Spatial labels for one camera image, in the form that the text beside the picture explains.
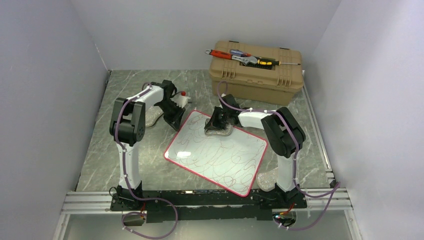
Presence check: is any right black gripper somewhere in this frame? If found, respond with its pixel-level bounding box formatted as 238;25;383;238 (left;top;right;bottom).
205;107;230;132

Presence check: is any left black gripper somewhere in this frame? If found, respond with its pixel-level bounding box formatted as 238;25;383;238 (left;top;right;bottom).
157;100;187;132

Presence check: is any red framed whiteboard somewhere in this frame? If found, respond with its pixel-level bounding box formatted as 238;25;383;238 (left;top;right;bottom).
163;110;268;197

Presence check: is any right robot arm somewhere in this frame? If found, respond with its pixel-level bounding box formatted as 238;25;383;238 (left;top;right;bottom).
204;94;306;208

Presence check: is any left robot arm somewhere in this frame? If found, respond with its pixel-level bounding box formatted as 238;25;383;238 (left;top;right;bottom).
109;80;186;210

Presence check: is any tan plastic toolbox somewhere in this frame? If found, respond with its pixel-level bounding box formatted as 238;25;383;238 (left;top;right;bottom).
209;40;304;106

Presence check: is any blue red screwdriver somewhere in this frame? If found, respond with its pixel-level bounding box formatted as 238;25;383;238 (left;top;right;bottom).
229;49;252;57

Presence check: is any yellow black screwdriver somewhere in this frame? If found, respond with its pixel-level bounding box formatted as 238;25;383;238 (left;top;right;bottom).
257;58;301;66

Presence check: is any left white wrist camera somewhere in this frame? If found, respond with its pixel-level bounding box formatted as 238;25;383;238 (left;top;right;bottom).
172;91;190;108

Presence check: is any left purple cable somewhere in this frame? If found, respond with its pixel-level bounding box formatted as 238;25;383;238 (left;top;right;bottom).
113;82;179;239

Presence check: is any purple cable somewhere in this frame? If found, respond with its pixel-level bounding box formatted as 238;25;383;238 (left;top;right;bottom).
216;80;341;232
113;82;179;239

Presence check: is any red handled adjustable wrench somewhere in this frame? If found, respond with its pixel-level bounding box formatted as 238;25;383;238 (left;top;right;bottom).
204;49;258;66

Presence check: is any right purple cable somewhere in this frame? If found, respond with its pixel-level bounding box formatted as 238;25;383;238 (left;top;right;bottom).
216;80;341;232

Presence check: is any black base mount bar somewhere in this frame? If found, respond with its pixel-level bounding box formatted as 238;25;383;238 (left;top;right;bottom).
110;189;307;223

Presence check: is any aluminium rail frame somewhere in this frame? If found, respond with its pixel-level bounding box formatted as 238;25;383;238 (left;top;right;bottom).
53;188;363;240

